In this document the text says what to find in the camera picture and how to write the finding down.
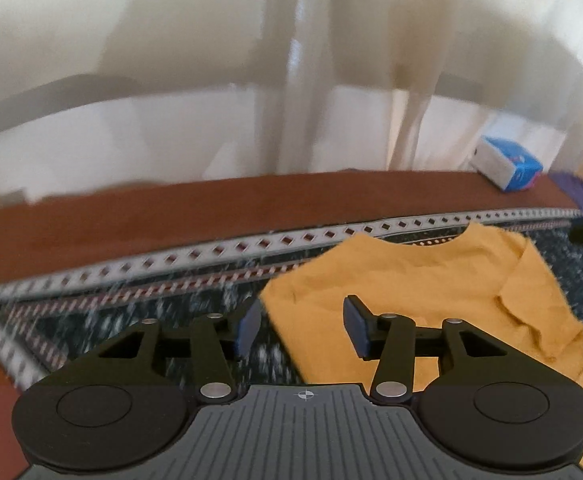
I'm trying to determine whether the white sheer curtain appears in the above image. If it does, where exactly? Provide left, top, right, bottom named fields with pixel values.
left=0, top=0, right=583, bottom=208

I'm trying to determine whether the dark patterned rug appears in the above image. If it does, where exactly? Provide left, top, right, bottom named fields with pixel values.
left=0, top=207, right=583, bottom=389

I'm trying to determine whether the blue tissue pack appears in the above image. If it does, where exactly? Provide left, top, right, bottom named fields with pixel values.
left=469, top=136, right=543, bottom=193

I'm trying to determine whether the yellow t-shirt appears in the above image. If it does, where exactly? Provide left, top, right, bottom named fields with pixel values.
left=258, top=221, right=583, bottom=480

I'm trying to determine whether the purple cloth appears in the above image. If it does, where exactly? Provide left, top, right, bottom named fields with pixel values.
left=549, top=171, right=583, bottom=212

